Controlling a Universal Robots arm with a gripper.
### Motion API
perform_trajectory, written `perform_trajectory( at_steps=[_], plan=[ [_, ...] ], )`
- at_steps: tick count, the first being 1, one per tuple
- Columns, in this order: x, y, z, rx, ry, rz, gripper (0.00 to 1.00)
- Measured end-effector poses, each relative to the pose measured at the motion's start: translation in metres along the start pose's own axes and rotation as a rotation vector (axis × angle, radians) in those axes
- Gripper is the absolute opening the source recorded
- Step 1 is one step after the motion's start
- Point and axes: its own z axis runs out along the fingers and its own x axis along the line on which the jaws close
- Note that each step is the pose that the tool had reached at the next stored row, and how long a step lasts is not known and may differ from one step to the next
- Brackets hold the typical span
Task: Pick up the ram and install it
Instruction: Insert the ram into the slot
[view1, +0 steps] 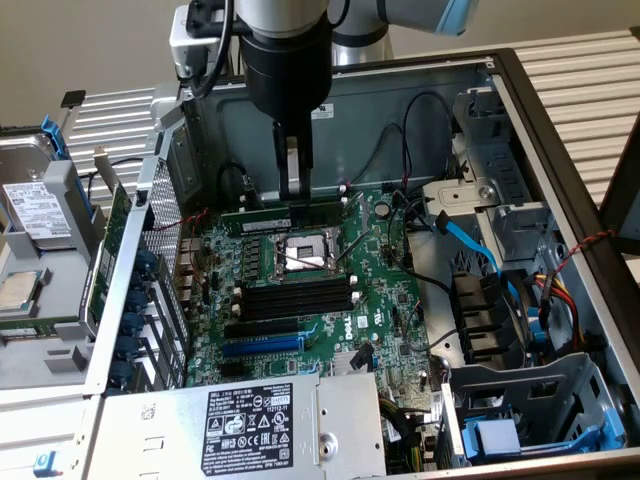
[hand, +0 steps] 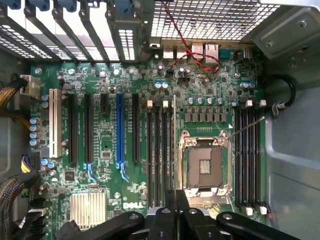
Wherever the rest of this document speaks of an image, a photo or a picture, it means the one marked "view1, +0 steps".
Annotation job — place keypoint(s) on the grey parts rack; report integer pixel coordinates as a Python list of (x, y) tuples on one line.
[(62, 285)]

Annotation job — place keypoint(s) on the silver CPU chip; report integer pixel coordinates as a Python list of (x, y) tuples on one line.
[(17, 292)]

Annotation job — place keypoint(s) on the black fan shroud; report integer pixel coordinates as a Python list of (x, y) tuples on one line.
[(480, 310)]

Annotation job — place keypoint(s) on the silver hard disk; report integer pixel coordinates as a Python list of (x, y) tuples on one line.
[(35, 210)]

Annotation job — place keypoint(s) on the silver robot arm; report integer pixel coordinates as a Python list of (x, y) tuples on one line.
[(280, 12)]

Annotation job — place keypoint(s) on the blue case button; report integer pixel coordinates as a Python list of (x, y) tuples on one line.
[(46, 464)]

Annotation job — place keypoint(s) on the black clip on post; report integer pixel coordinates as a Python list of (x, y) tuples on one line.
[(73, 98)]

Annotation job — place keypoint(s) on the CPU socket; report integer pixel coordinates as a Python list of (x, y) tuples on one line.
[(300, 250)]

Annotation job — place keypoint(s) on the green graphics card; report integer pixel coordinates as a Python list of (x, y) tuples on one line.
[(112, 225)]

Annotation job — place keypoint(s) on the metal optical drive cage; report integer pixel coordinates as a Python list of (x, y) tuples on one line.
[(495, 165)]

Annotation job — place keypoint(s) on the green Dell motherboard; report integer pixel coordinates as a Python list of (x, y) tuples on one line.
[(380, 310)]

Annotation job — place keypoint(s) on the long black expansion slot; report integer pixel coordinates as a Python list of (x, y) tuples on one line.
[(260, 329)]

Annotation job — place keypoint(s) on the green RAM stick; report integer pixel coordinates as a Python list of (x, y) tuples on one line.
[(30, 327), (260, 225)]

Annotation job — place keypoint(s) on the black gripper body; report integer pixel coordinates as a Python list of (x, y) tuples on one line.
[(285, 75)]

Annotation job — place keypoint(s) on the metal disk bay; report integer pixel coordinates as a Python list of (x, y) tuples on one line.
[(540, 395)]

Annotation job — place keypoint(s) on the short black expansion slot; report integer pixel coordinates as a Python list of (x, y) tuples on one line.
[(232, 370)]

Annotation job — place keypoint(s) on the silver power supply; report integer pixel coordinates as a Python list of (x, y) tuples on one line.
[(165, 425)]

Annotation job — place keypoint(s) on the blue card latch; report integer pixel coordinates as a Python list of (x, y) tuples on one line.
[(132, 322), (137, 298), (120, 374), (128, 347), (146, 261)]

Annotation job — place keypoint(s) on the black RAM slot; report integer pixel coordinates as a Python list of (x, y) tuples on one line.
[(300, 294), (300, 303), (300, 311), (300, 285)]

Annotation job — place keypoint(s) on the open PC case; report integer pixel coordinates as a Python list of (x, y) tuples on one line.
[(370, 95)]

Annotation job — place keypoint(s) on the small silver heatsink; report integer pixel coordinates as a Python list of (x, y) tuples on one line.
[(342, 365)]

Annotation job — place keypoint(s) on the coin cell battery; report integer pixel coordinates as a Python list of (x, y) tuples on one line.
[(383, 209)]

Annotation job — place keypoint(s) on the blue caddy in bay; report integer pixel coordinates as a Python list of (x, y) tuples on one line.
[(497, 437)]

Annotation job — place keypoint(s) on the blue expansion slot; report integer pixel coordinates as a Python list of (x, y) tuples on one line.
[(260, 346)]

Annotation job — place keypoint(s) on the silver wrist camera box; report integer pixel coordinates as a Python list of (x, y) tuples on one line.
[(192, 45)]

